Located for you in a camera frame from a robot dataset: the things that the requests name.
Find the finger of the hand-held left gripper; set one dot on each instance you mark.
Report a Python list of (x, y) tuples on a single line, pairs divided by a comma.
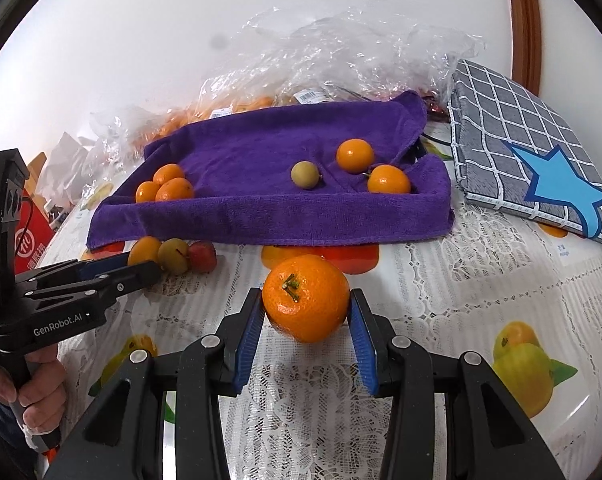
[(131, 278), (101, 266)]

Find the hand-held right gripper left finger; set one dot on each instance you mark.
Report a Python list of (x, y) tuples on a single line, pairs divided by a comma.
[(248, 340)]

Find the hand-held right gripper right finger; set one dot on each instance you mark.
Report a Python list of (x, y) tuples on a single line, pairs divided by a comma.
[(363, 340)]

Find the mandarin orange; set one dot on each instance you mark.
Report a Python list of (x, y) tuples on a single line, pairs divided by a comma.
[(389, 180), (306, 305), (176, 191), (167, 172), (146, 192), (143, 251), (354, 155)]

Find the small green plum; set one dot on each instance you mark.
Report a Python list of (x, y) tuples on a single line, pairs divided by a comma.
[(173, 256)]

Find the small red plum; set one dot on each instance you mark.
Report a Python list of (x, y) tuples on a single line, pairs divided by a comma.
[(202, 256)]

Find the purple towel covered tray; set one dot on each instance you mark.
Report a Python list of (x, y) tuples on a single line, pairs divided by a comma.
[(281, 195)]

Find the small yellow plum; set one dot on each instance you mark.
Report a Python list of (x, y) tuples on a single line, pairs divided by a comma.
[(305, 175)]

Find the bagged dark red fruits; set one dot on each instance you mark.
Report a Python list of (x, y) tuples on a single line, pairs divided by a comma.
[(433, 106)]

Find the person's left hand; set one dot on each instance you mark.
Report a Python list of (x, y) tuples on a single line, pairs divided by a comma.
[(46, 390)]

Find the red paper bag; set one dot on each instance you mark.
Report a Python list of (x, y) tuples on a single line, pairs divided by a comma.
[(33, 240)]

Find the white plastic bag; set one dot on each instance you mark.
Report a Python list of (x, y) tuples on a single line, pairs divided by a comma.
[(66, 160)]

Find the clear crumpled plastic bag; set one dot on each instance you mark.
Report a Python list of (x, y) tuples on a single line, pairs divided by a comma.
[(121, 125), (261, 60), (411, 45)]

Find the pile of bagged small oranges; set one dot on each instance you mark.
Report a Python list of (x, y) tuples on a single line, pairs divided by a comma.
[(221, 107)]

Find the grey checked cloth blue star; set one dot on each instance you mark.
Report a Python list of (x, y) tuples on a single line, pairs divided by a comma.
[(526, 145)]

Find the wooden furniture frame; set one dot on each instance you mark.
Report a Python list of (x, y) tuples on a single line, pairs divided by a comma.
[(37, 162)]

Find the brown wooden door frame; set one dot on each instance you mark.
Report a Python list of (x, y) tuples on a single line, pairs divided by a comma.
[(523, 20)]

